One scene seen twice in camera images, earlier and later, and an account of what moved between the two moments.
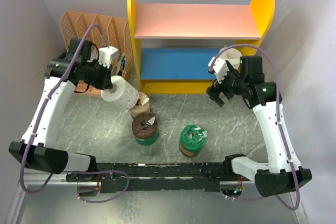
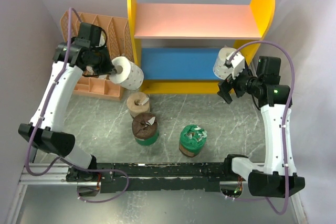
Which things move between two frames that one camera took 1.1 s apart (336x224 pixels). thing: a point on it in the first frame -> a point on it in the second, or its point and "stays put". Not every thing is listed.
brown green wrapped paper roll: [145, 128] stays put
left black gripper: [106, 83] -> [108, 68]
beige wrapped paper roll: [142, 105] stays put
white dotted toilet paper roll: [122, 93] -> [128, 74]
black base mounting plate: [158, 177] stays put
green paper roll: [192, 139] stays put
